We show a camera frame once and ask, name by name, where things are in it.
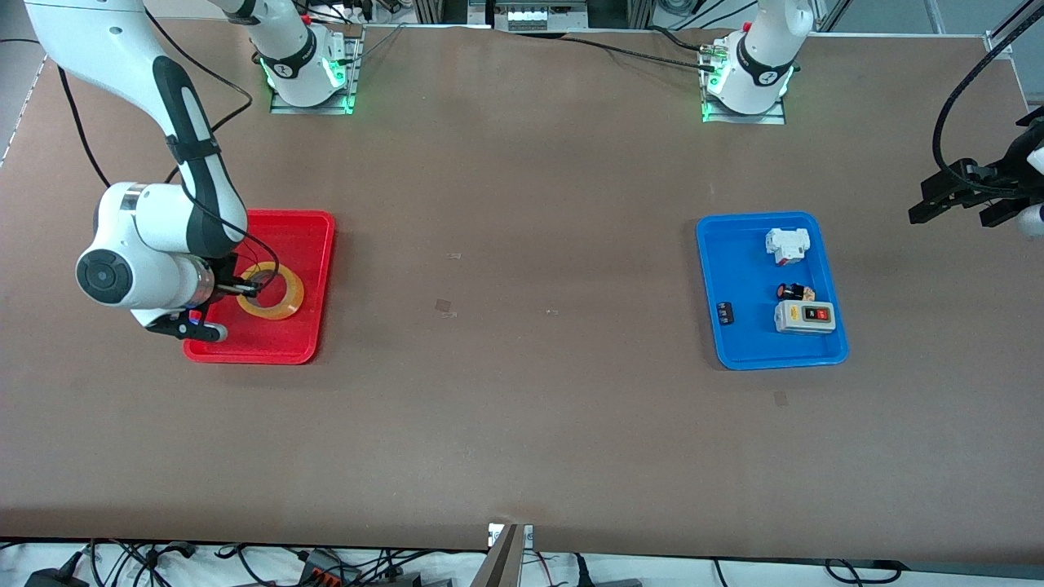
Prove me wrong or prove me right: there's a yellow tape roll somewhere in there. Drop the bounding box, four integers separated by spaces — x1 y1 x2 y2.
236 262 306 321

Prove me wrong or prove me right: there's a red plastic tray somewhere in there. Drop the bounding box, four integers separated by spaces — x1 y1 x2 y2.
183 210 336 365

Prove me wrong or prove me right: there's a black cable on table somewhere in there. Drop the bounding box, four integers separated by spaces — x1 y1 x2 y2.
563 24 720 74

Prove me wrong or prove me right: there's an aluminium frame rack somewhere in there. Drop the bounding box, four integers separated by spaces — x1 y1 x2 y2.
412 0 657 33

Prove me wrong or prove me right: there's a white circuit breaker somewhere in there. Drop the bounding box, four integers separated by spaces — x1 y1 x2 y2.
766 227 812 267

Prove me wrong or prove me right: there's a black looped floor cable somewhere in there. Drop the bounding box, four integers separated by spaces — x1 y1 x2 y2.
824 558 904 585

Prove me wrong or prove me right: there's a blue plastic tray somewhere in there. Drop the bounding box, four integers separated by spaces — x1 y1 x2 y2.
696 211 850 371

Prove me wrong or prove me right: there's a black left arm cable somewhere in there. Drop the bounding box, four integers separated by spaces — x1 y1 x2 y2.
933 0 1038 195

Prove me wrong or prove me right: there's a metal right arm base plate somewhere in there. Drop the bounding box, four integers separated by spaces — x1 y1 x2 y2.
270 24 361 115

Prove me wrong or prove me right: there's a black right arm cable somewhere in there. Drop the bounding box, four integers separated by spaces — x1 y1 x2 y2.
55 7 282 296

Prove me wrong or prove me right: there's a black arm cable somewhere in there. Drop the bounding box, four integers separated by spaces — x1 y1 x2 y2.
933 0 1038 195
55 7 282 296

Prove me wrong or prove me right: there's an orange black connector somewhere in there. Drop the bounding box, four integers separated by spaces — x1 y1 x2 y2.
298 550 361 585

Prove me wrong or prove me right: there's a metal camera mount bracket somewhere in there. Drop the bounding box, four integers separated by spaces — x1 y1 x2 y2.
471 522 535 587

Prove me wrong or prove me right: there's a grey switch box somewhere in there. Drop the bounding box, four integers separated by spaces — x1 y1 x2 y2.
772 300 837 334

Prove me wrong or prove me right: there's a black power adapter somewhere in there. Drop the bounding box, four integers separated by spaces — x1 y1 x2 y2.
24 553 89 587

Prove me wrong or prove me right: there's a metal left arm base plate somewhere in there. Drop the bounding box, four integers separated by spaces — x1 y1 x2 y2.
701 96 787 126

